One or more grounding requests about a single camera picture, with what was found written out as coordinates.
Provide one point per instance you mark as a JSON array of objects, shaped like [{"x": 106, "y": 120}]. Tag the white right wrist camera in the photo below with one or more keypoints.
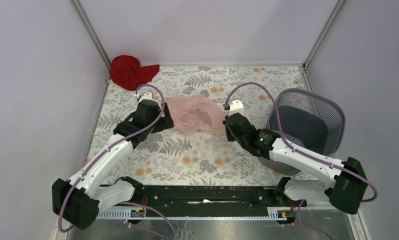
[{"x": 234, "y": 107}]

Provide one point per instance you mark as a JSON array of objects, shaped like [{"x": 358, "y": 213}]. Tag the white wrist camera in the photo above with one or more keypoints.
[
  {"x": 146, "y": 97},
  {"x": 234, "y": 107}
]

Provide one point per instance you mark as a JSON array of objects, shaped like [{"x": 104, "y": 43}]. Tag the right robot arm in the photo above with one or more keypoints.
[{"x": 342, "y": 183}]

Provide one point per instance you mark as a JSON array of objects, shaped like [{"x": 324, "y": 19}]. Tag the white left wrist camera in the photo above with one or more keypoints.
[{"x": 146, "y": 97}]

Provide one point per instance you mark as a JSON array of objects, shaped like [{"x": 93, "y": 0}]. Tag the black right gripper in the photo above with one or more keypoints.
[{"x": 229, "y": 137}]

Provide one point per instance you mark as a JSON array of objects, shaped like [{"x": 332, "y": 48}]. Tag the red crumpled cloth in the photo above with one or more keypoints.
[{"x": 126, "y": 71}]

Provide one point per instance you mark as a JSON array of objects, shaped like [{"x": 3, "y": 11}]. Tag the aluminium frame post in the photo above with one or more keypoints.
[
  {"x": 322, "y": 35},
  {"x": 90, "y": 30}
]

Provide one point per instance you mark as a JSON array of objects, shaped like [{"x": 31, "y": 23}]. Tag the white slotted cable duct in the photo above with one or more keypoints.
[{"x": 199, "y": 213}]

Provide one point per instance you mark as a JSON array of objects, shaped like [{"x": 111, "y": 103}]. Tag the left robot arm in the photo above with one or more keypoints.
[{"x": 78, "y": 200}]

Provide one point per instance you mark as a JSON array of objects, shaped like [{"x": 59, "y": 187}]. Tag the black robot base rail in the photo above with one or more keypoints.
[{"x": 160, "y": 196}]

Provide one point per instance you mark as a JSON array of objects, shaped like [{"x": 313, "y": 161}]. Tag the aluminium frame post left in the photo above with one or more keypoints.
[{"x": 90, "y": 30}]

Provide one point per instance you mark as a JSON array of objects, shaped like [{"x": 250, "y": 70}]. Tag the pink plastic trash bag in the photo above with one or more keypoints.
[{"x": 196, "y": 113}]

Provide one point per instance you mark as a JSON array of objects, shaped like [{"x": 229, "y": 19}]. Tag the aluminium frame post right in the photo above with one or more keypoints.
[{"x": 322, "y": 35}]

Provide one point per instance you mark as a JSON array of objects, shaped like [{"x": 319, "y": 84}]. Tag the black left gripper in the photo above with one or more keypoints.
[{"x": 165, "y": 122}]

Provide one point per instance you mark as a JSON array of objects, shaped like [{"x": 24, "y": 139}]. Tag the grey slotted trash bin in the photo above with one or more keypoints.
[{"x": 308, "y": 120}]

